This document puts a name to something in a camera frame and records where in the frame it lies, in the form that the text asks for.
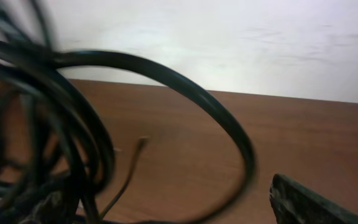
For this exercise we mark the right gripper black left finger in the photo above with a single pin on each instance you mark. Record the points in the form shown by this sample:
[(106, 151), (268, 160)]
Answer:
[(58, 207)]

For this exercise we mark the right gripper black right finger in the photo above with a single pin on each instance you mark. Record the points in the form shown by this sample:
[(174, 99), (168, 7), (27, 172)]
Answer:
[(293, 203)]

